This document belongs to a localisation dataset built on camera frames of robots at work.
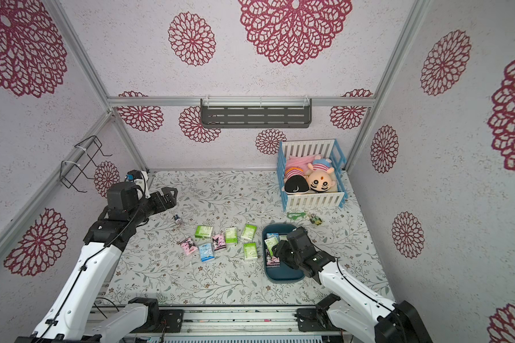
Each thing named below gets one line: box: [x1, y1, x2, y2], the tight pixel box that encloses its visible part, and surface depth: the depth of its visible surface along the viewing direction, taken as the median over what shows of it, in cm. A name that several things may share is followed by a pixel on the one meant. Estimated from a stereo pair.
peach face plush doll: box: [304, 157, 335, 193], surface depth 104 cm
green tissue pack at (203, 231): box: [194, 225, 214, 239], surface depth 96 cm
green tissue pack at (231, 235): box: [224, 226, 239, 244], surface depth 94 cm
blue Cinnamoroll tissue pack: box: [198, 242, 216, 263], surface depth 89 cm
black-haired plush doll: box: [283, 175, 310, 193], surface depth 99 cm
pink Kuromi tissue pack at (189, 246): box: [178, 236, 199, 256], surface depth 91 cm
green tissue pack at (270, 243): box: [263, 236, 279, 257], surface depth 88 cm
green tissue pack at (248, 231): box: [241, 223, 257, 241], surface depth 96 cm
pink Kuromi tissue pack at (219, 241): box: [211, 233, 227, 251], surface depth 92 cm
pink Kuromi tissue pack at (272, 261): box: [266, 254, 281, 268], surface depth 87 cm
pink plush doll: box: [285, 154, 317, 173], surface depth 114 cm
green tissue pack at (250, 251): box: [243, 242, 258, 261], surface depth 89 cm
